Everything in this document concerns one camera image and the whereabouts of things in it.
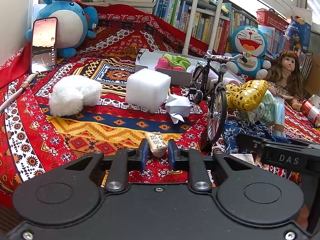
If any small snack packet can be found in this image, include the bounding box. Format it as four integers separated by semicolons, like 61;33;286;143
145;132;168;158

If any pink and green scrunchie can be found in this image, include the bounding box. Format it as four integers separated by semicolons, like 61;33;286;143
155;53;191;72

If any green checkered cloth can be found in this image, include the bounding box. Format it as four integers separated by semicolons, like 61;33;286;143
236;90;285;137

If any red can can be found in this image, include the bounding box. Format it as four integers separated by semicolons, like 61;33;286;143
300;100;320;128

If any white paper origami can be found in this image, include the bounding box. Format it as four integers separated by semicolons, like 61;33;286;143
165;94;191;124

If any blue floral cloth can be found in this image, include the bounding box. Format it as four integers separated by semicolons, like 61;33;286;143
223;120;281;154

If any white foam cube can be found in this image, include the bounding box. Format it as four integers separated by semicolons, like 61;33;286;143
125;68;171;113

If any black model bicycle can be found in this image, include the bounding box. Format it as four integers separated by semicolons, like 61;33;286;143
188;50;247;145

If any red patterned cloth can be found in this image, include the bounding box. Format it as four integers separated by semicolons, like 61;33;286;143
0;4;320;209

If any brown haired doll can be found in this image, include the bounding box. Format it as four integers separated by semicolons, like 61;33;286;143
265;50;303;111

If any gold sequin pouch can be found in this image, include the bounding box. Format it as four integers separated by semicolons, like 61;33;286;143
225;80;268;111

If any white fluffy plush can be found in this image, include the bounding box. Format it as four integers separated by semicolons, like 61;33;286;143
49;75;102;117

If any white shallow tray box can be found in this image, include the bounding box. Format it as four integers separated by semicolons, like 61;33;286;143
134;48;247;87

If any blue cardboard box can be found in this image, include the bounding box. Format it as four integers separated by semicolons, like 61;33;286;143
285;7;312;53

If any Doraemon plush toy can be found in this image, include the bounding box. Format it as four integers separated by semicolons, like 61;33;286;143
225;25;271;79

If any smartphone with lit screen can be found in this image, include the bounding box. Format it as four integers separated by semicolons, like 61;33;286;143
30;17;57;74

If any red plastic basket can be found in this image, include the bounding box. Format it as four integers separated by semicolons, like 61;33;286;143
256;9;289;34

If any round blue plush toy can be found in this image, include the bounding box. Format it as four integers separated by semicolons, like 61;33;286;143
36;0;98;58

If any row of books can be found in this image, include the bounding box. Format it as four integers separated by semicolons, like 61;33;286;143
152;0;313;63

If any white PVC pipe frame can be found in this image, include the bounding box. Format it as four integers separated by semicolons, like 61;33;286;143
181;0;226;55

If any white charging cable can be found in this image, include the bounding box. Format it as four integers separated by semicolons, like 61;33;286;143
0;71;47;114

